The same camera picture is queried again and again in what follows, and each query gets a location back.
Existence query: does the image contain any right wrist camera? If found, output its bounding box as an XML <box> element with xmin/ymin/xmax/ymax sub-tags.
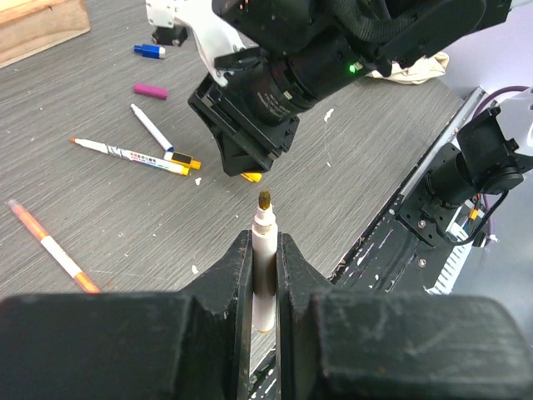
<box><xmin>145</xmin><ymin>0</ymin><xmax>244</xmax><ymax>88</ymax></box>

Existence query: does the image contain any wooden rack base tray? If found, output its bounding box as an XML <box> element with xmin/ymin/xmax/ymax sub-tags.
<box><xmin>1</xmin><ymin>0</ymin><xmax>90</xmax><ymax>68</ymax></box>

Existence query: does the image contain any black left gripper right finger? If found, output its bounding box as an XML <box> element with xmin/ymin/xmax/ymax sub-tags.
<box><xmin>276</xmin><ymin>233</ymin><xmax>331</xmax><ymax>399</ymax></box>

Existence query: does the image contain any white pen yellow end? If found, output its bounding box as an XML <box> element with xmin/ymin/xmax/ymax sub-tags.
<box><xmin>252</xmin><ymin>190</ymin><xmax>278</xmax><ymax>333</ymax></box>

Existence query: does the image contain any blue white pen cap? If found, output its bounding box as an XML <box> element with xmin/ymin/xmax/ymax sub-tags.
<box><xmin>133</xmin><ymin>43</ymin><xmax>166</xmax><ymax>59</ymax></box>

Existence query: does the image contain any beige cloth bag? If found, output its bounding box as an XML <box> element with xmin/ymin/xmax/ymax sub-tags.
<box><xmin>367</xmin><ymin>52</ymin><xmax>450</xmax><ymax>85</ymax></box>

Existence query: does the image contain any white marker blue end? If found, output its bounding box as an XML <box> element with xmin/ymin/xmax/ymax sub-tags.
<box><xmin>130</xmin><ymin>103</ymin><xmax>174</xmax><ymax>152</ymax></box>

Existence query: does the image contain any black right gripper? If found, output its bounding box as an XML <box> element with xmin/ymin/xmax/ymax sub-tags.
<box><xmin>188</xmin><ymin>74</ymin><xmax>300</xmax><ymax>177</ymax></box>

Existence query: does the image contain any yellow pen cap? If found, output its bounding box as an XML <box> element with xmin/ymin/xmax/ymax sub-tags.
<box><xmin>241</xmin><ymin>172</ymin><xmax>262</xmax><ymax>183</ymax></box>

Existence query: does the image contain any purple pen cap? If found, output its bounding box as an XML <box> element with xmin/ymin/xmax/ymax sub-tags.
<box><xmin>133</xmin><ymin>82</ymin><xmax>168</xmax><ymax>100</ymax></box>

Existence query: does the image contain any orange highlighter pen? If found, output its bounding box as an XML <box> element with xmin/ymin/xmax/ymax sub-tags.
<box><xmin>7</xmin><ymin>199</ymin><xmax>100</xmax><ymax>293</ymax></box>

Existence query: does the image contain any white marker orange tip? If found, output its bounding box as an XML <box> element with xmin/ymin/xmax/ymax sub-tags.
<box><xmin>70</xmin><ymin>137</ymin><xmax>190</xmax><ymax>176</ymax></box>

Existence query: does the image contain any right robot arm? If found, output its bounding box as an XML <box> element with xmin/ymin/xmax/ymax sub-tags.
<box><xmin>189</xmin><ymin>0</ymin><xmax>511</xmax><ymax>176</ymax></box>

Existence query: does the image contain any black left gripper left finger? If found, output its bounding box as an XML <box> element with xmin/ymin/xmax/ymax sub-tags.
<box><xmin>182</xmin><ymin>230</ymin><xmax>252</xmax><ymax>399</ymax></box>

